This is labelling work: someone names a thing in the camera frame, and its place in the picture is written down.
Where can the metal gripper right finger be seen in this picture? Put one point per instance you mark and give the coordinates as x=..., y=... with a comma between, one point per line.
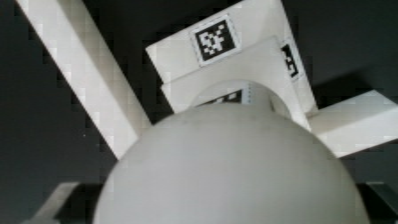
x=382, y=203

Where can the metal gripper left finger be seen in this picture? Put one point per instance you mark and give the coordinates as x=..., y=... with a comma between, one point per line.
x=44, y=216

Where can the white lamp bulb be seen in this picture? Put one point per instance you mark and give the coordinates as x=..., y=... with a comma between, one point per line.
x=229, y=167

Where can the white U-shaped frame wall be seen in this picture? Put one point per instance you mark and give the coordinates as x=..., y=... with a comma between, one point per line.
x=353, y=125

